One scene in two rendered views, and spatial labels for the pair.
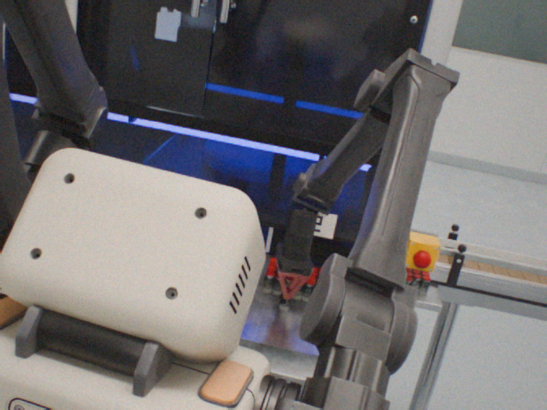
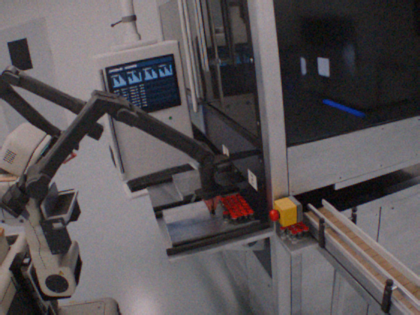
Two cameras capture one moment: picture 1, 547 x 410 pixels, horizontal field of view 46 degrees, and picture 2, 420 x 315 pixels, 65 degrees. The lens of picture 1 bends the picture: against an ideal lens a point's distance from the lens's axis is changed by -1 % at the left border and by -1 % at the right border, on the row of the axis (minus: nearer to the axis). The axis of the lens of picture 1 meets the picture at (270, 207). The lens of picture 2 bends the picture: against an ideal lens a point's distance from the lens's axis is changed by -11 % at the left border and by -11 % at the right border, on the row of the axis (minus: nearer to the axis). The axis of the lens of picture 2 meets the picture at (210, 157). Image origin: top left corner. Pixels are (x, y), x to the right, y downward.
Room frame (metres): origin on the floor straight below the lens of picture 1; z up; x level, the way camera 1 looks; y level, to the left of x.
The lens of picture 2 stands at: (0.84, -1.33, 1.67)
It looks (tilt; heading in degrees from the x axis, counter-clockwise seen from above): 22 degrees down; 73
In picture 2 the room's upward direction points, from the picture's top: 8 degrees counter-clockwise
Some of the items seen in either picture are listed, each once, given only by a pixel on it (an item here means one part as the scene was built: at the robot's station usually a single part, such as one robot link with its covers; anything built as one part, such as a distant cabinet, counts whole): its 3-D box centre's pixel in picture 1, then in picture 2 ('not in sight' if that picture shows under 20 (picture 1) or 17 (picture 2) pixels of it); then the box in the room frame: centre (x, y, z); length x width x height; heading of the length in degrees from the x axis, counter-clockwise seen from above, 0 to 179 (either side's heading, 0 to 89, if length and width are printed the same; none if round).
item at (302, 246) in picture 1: (296, 246); (208, 184); (1.21, -0.07, 1.03); 0.10 x 0.07 x 0.07; 9
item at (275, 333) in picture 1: (298, 311); (208, 218); (1.18, -0.10, 0.90); 0.34 x 0.26 x 0.04; 175
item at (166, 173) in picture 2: not in sight; (161, 176); (1.14, 0.61, 0.82); 0.40 x 0.14 x 0.02; 4
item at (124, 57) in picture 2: not in sight; (144, 106); (1.15, 0.82, 1.19); 0.50 x 0.19 x 0.78; 4
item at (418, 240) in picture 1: (420, 250); (287, 211); (1.39, -0.36, 1.00); 0.08 x 0.07 x 0.07; 176
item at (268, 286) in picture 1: (303, 290); (229, 211); (1.27, -0.10, 0.90); 0.18 x 0.02 x 0.05; 85
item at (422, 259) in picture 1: (422, 259); (275, 214); (1.34, -0.36, 0.99); 0.04 x 0.04 x 0.04; 86
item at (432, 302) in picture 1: (413, 290); (300, 239); (1.43, -0.38, 0.87); 0.14 x 0.13 x 0.02; 176
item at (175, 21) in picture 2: not in sight; (182, 44); (1.48, 0.96, 1.51); 0.49 x 0.01 x 0.59; 86
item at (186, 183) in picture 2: not in sight; (211, 180); (1.32, 0.23, 0.90); 0.34 x 0.26 x 0.04; 176
